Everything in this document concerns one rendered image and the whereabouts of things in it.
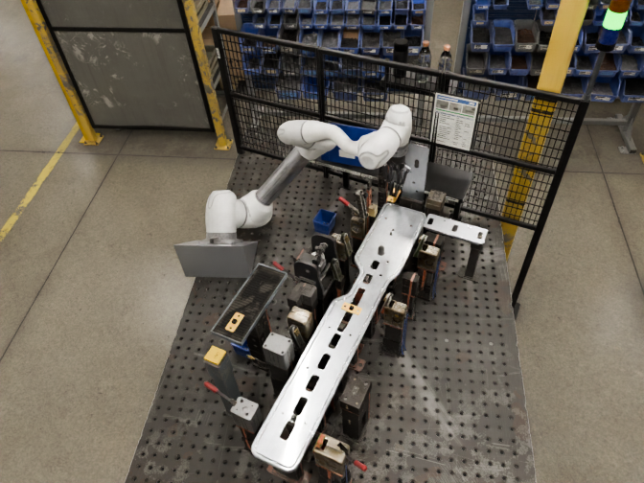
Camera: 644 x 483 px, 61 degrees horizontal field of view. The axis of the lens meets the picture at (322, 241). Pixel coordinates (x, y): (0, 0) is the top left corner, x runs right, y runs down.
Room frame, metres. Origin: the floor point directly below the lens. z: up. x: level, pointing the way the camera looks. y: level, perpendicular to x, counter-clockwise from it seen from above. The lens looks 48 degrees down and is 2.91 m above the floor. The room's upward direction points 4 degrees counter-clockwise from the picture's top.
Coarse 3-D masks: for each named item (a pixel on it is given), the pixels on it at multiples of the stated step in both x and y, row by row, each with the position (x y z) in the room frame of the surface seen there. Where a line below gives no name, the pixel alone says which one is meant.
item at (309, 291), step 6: (300, 282) 1.42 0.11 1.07; (294, 288) 1.39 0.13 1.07; (300, 288) 1.39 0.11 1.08; (306, 288) 1.38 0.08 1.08; (312, 288) 1.38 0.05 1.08; (306, 294) 1.35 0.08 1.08; (312, 294) 1.36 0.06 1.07; (306, 300) 1.35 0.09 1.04; (312, 300) 1.35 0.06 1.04; (306, 306) 1.35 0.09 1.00; (312, 306) 1.35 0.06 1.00; (312, 312) 1.36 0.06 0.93; (312, 318) 1.35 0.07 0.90; (318, 318) 1.39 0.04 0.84; (318, 324) 1.39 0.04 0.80; (312, 330) 1.34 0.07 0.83
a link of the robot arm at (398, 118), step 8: (400, 104) 1.75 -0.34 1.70; (392, 112) 1.71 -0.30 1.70; (400, 112) 1.70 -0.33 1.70; (408, 112) 1.71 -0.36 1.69; (384, 120) 1.73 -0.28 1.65; (392, 120) 1.69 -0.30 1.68; (400, 120) 1.68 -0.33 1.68; (408, 120) 1.69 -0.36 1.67; (392, 128) 1.66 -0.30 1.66; (400, 128) 1.67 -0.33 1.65; (408, 128) 1.68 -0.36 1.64; (400, 136) 1.65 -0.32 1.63; (408, 136) 1.69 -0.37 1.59; (400, 144) 1.64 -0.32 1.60
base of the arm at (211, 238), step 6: (210, 234) 1.90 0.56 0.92; (216, 234) 1.89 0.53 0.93; (222, 234) 1.89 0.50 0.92; (228, 234) 1.89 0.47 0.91; (234, 234) 1.91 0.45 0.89; (204, 240) 1.88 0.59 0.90; (210, 240) 1.84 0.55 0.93; (216, 240) 1.84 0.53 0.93; (222, 240) 1.86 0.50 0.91; (228, 240) 1.87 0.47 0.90; (234, 240) 1.89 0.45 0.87; (240, 240) 1.93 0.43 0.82
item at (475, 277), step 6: (480, 234) 1.69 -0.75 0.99; (474, 246) 1.66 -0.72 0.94; (480, 246) 1.65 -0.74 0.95; (474, 252) 1.66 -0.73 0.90; (474, 258) 1.66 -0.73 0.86; (468, 264) 1.67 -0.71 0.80; (474, 264) 1.65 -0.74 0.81; (462, 270) 1.71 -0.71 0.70; (468, 270) 1.66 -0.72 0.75; (474, 270) 1.66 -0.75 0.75; (462, 276) 1.67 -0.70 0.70; (468, 276) 1.66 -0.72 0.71; (474, 276) 1.66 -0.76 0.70; (480, 276) 1.66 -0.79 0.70
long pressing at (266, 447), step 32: (384, 224) 1.79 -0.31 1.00; (416, 224) 1.78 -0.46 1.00; (384, 256) 1.59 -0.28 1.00; (352, 288) 1.42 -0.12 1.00; (384, 288) 1.41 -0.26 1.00; (352, 320) 1.26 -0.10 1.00; (320, 352) 1.12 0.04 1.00; (352, 352) 1.11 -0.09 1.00; (288, 384) 0.99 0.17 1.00; (320, 384) 0.98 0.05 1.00; (288, 416) 0.86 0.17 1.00; (320, 416) 0.86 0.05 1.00; (256, 448) 0.75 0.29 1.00; (288, 448) 0.74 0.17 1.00
